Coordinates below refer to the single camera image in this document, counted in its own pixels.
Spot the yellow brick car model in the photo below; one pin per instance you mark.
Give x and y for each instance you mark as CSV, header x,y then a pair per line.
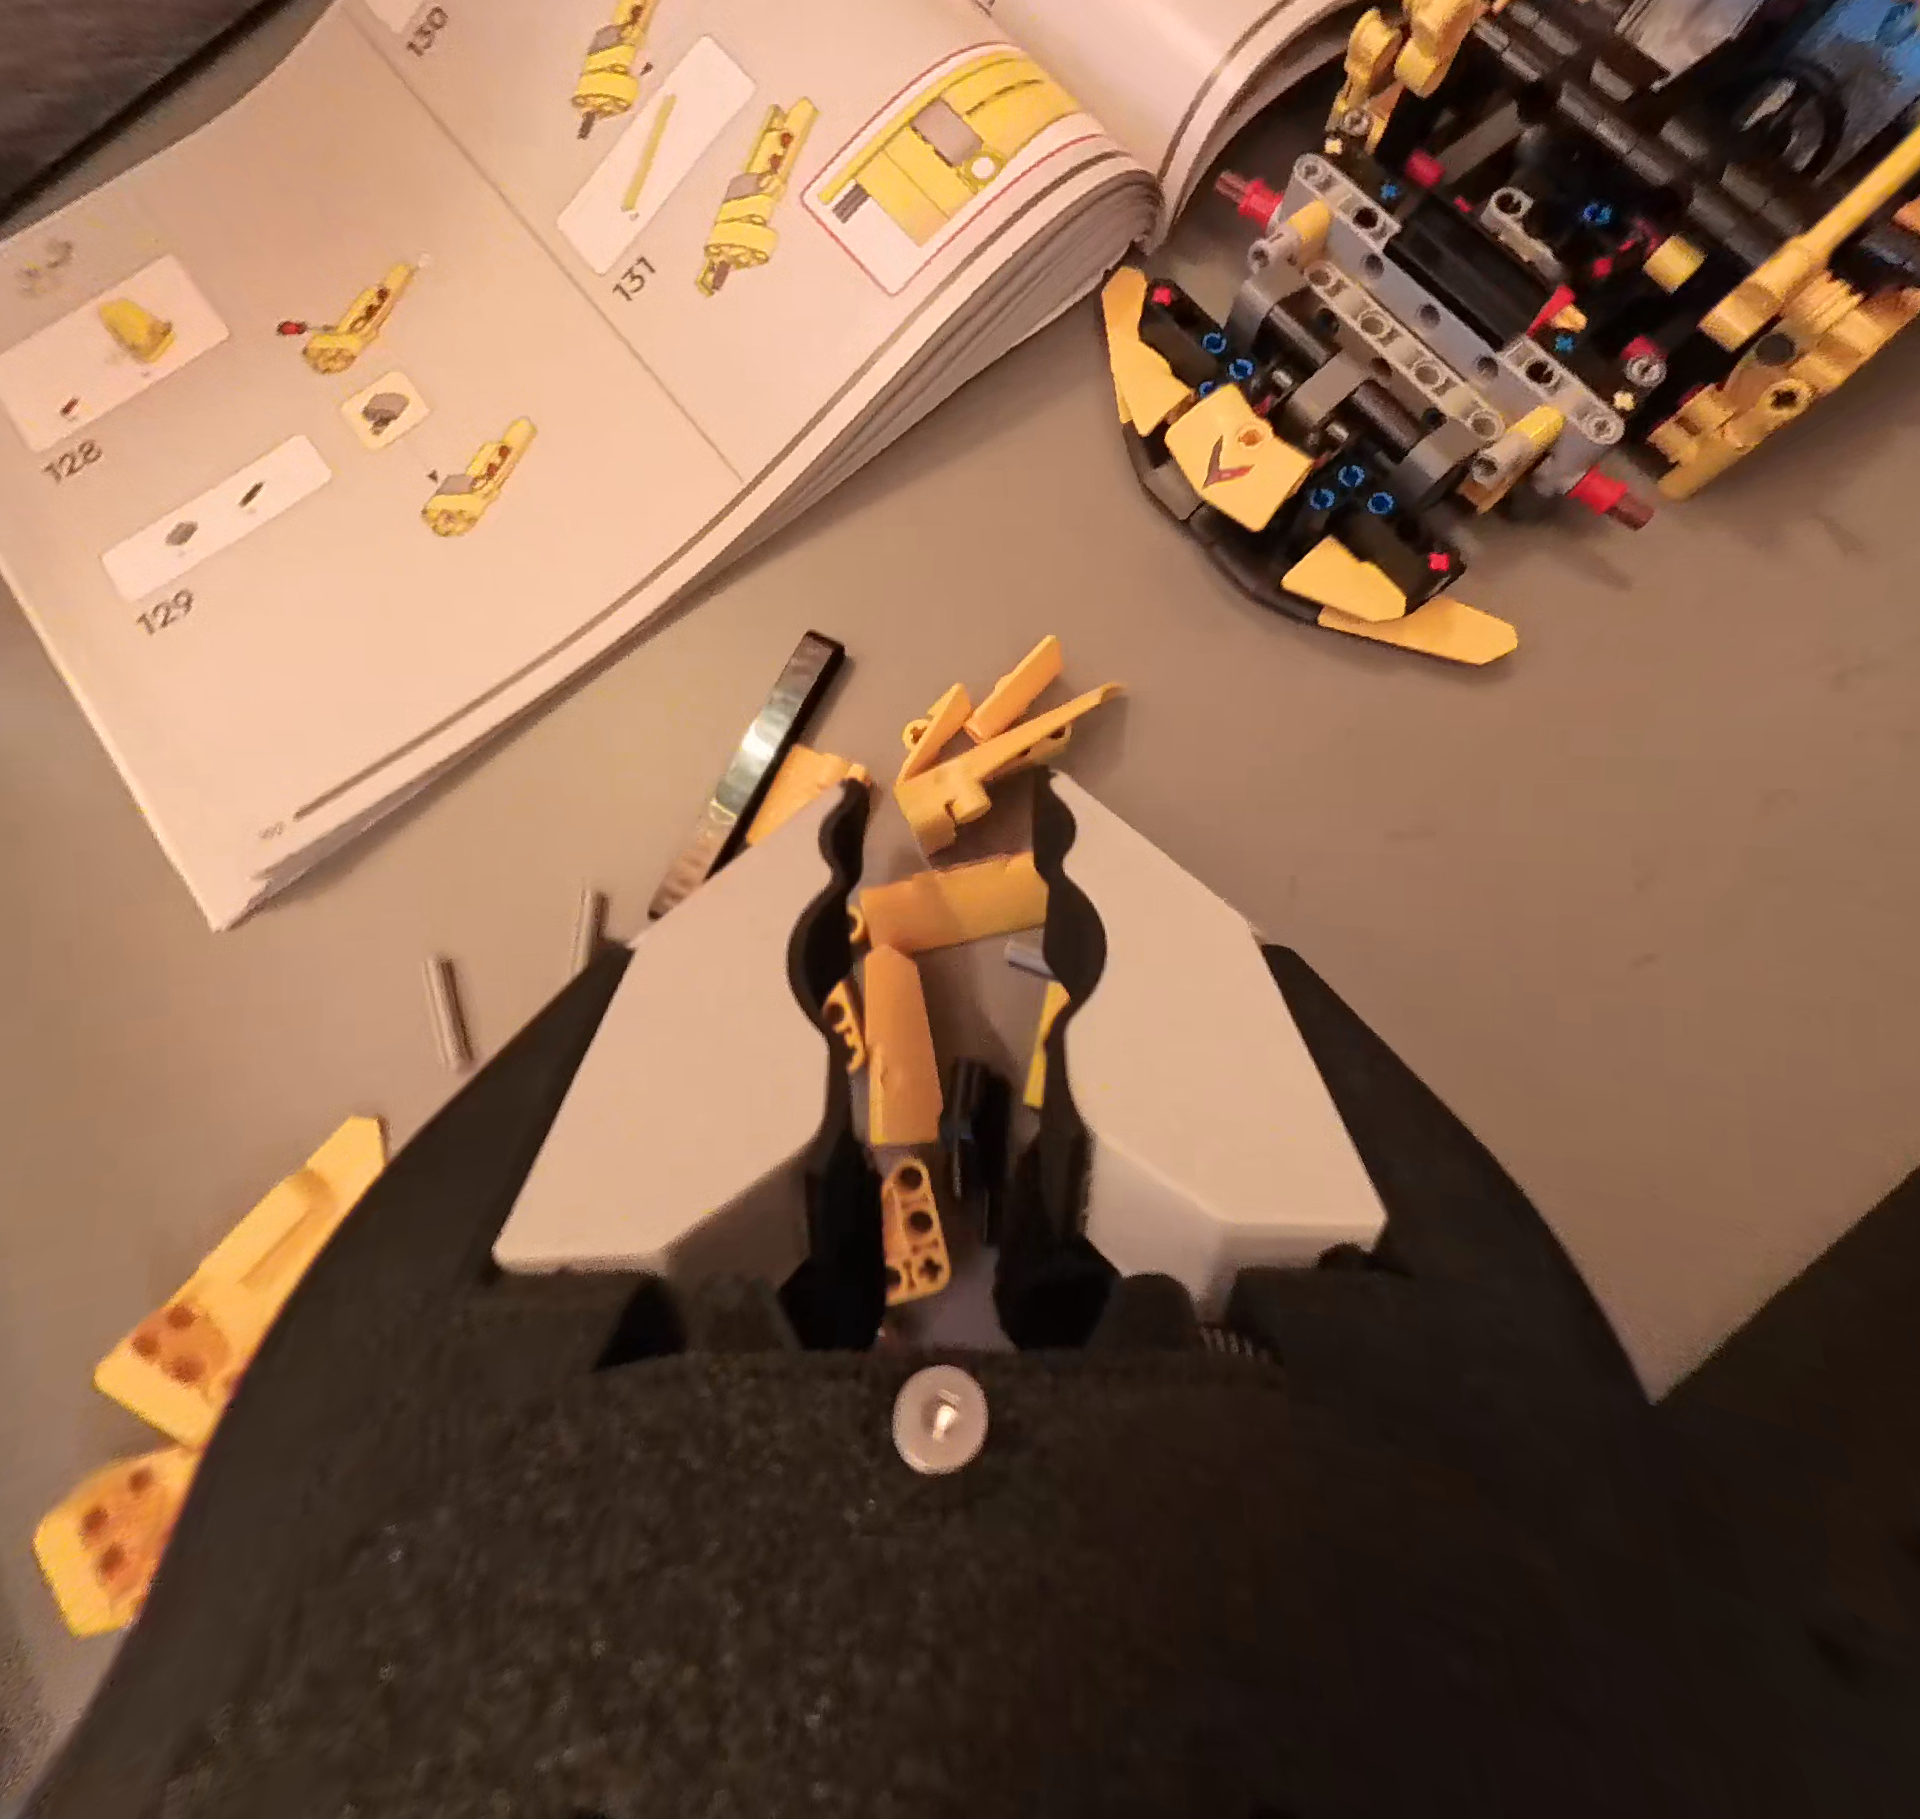
x,y
1530,229

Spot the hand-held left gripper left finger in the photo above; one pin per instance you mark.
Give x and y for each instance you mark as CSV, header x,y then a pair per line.
x,y
675,1100

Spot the black brick beam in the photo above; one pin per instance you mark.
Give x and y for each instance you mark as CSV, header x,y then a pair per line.
x,y
751,769

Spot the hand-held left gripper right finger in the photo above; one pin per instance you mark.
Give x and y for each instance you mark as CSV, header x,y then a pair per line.
x,y
1216,1100

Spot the pile of yellow brick pieces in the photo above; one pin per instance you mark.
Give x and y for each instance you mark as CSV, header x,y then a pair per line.
x,y
975,754

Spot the open instruction booklet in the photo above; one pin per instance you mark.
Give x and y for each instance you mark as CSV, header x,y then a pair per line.
x,y
511,289

